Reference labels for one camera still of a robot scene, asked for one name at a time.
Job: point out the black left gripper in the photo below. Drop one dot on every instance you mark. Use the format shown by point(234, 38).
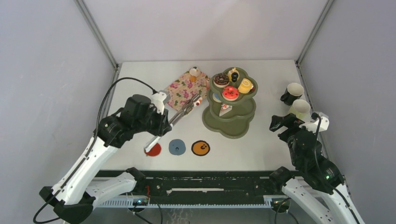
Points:
point(164, 126)

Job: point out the blue frosted donut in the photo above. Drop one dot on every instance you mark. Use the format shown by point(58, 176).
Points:
point(216, 98)

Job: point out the light green mug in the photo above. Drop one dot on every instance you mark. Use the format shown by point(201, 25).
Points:
point(300, 108)

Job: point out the chocolate striped cake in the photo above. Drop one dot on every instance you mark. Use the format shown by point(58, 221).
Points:
point(196, 101)

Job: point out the silver serving tongs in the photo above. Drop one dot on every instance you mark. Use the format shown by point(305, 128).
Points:
point(186, 109)

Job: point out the green three-tier dessert stand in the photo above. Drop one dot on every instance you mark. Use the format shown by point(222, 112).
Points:
point(235, 123)

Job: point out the red donut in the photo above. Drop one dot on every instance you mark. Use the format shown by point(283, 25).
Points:
point(230, 93)

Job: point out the yellow pudding cake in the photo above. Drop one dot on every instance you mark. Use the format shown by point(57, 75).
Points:
point(246, 86)

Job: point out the chocolate donut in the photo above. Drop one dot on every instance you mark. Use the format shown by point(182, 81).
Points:
point(221, 80)

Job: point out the black mug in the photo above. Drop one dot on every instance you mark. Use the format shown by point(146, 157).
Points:
point(293, 92)

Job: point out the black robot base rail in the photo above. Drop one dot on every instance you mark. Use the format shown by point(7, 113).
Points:
point(207, 187)

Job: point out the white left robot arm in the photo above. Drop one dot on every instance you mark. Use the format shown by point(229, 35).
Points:
point(72, 198)

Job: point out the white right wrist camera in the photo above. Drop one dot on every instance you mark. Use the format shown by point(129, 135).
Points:
point(318, 121)

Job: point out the yellow fruit cake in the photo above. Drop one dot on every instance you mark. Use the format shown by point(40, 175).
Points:
point(233, 75)

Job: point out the blue-grey round coaster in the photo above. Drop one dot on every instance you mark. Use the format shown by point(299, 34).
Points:
point(177, 147)

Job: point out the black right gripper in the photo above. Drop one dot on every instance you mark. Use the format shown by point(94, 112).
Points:
point(288, 120)

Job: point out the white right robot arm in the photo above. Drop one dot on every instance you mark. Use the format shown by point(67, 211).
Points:
point(322, 175)

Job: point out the orange smiley coaster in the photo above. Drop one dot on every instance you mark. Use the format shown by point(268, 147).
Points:
point(200, 148)

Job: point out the red round coaster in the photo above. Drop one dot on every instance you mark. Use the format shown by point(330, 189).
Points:
point(154, 151)

